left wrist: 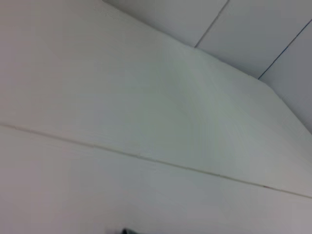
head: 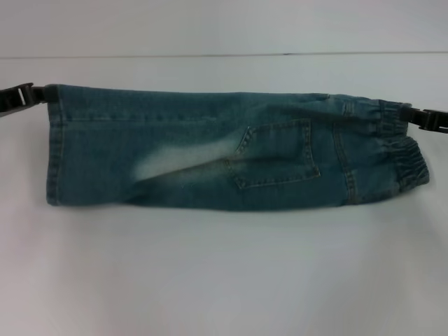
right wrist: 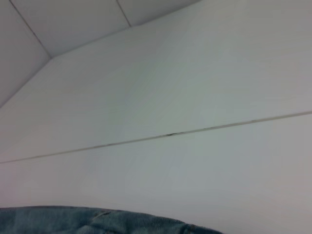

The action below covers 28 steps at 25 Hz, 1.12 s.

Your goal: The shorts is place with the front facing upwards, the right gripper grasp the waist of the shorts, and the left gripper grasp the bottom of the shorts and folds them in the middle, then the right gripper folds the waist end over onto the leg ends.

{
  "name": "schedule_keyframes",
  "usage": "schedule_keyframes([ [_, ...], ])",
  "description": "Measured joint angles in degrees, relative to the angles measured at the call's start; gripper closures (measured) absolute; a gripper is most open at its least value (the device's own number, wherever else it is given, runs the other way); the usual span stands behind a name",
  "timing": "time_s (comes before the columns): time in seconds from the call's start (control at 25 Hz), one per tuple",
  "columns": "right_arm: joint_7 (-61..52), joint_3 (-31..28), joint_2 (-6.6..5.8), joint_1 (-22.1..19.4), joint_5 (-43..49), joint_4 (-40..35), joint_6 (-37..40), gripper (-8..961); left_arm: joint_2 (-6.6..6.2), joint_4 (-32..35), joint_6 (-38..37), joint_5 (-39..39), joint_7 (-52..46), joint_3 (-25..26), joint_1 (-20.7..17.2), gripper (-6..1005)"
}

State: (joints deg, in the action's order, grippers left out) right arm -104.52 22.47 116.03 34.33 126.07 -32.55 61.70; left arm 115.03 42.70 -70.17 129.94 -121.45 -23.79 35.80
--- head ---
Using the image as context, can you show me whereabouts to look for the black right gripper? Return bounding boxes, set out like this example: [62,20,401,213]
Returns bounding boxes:
[400,106,448,136]

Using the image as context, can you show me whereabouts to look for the blue denim shorts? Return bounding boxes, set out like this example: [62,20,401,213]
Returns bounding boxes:
[47,83,431,214]

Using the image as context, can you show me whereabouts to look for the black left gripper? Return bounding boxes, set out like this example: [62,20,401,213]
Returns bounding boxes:
[0,82,59,118]

